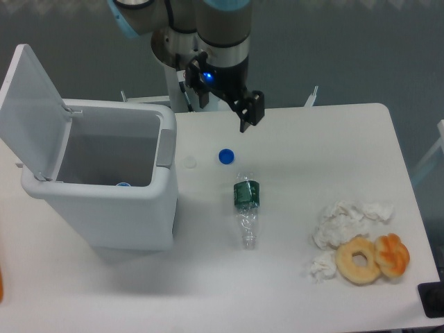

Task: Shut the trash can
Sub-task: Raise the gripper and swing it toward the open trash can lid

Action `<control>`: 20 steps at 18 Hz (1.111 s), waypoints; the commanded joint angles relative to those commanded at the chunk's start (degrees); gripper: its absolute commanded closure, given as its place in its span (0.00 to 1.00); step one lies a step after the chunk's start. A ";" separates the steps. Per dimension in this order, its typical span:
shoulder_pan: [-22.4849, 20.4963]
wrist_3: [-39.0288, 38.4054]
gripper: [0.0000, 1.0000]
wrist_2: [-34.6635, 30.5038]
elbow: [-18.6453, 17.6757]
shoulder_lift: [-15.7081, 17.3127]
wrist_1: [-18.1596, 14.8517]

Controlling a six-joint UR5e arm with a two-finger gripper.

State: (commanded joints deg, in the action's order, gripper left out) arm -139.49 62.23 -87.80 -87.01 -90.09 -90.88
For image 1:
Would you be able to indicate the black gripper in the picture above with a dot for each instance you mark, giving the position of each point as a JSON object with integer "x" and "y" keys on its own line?
{"x": 228, "y": 84}

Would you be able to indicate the white plastic trash can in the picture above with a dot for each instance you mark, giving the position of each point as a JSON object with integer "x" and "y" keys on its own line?
{"x": 75, "y": 151}

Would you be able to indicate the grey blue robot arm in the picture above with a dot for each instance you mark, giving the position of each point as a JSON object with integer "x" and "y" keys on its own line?
{"x": 204, "y": 49}

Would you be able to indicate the blue bottle cap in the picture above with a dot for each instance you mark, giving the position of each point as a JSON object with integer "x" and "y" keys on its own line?
{"x": 226, "y": 156}

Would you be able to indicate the white bottle cap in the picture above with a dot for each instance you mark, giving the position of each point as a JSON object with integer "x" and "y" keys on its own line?
{"x": 189, "y": 162}

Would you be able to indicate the crushed clear plastic bottle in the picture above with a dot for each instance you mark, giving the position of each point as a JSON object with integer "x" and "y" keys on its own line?
{"x": 246, "y": 199}

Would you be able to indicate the blue item inside bin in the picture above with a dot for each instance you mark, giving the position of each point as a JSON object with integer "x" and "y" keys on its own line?
{"x": 123, "y": 184}

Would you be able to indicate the large crumpled white tissue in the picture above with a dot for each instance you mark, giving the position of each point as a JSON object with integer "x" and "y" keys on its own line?
{"x": 344, "y": 220}

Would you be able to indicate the small crumpled white tissue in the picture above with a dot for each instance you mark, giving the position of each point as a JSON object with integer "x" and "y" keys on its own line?
{"x": 323, "y": 267}

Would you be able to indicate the orange glazed twisted bread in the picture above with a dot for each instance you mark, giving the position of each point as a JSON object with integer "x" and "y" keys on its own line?
{"x": 391, "y": 255}

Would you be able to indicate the black device at edge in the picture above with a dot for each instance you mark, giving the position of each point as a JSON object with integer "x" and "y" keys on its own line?
{"x": 431, "y": 296}

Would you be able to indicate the orange object at edge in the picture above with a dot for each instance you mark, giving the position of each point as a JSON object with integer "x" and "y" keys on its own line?
{"x": 1, "y": 288}

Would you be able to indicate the plain ring donut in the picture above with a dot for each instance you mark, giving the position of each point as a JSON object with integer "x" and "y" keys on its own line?
{"x": 355, "y": 261}

